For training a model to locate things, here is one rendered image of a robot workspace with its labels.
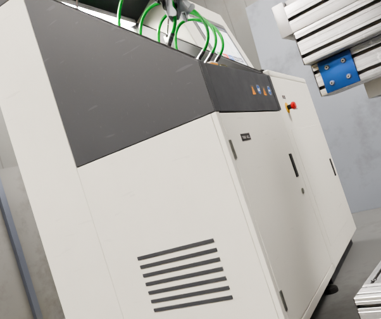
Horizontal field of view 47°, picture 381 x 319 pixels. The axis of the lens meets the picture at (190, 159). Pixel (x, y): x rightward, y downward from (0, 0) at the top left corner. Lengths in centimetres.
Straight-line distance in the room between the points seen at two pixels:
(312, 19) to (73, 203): 101
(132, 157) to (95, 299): 55
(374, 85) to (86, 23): 93
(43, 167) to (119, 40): 57
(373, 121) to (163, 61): 239
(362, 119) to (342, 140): 21
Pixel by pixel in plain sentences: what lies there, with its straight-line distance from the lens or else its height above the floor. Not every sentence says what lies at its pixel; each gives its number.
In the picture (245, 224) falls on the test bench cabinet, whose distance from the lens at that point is 130.
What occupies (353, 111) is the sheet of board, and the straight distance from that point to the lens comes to 359.
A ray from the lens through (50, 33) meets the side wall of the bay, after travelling 168.
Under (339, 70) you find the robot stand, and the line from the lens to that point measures 122.
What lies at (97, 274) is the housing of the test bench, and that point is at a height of 41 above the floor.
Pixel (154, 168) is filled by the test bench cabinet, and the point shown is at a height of 70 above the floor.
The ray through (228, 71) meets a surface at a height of 93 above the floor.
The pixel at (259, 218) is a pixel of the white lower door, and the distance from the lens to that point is 135.
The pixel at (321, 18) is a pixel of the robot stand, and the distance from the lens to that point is 120.
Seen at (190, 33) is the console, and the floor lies 128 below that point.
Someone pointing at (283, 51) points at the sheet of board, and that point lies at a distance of 389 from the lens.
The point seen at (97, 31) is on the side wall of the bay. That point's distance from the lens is 155.
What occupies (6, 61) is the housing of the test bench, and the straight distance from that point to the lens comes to 185.
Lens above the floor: 62
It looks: 3 degrees up
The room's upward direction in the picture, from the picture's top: 18 degrees counter-clockwise
